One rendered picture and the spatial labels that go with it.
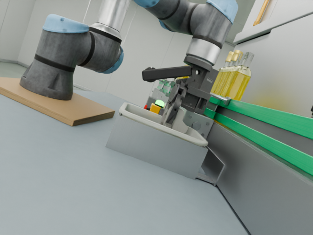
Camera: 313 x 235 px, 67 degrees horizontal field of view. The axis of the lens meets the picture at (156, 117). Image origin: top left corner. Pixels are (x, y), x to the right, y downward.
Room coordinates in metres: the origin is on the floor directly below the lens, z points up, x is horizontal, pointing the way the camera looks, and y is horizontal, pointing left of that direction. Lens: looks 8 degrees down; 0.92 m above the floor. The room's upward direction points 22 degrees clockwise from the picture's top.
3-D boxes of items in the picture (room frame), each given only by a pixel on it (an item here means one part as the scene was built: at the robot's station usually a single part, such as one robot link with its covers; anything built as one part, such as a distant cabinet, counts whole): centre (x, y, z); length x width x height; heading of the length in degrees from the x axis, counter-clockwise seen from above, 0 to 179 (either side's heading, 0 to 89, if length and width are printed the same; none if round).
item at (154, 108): (1.14, 0.01, 0.79); 0.07 x 0.07 x 0.07; 7
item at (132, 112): (0.60, -0.02, 0.80); 0.22 x 0.17 x 0.09; 97
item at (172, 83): (1.32, 0.01, 0.94); 0.07 x 0.04 x 0.13; 97
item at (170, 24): (0.63, 0.05, 1.10); 0.11 x 0.11 x 0.08; 54
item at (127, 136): (0.60, -0.05, 0.79); 0.27 x 0.17 x 0.08; 97
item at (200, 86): (0.59, -0.05, 0.95); 0.09 x 0.08 x 0.12; 99
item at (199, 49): (0.59, -0.04, 1.03); 0.08 x 0.08 x 0.05
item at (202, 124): (0.73, -0.12, 0.85); 0.09 x 0.04 x 0.07; 97
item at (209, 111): (1.63, -0.06, 0.92); 1.75 x 0.01 x 0.08; 7
